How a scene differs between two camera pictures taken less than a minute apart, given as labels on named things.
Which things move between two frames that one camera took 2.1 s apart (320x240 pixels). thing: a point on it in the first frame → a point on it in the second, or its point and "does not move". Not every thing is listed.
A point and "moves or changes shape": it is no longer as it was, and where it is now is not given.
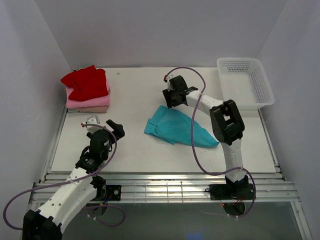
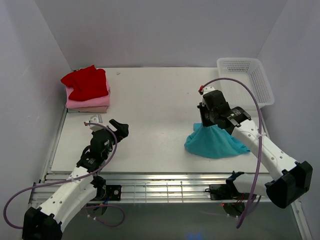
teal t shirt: x=175 y=126 moves or changes shape
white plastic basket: x=243 y=81 does not move
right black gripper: x=170 y=103 → x=202 y=107
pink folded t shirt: x=101 y=101 does not move
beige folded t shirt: x=89 y=109 does not move
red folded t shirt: x=87 y=83 does not move
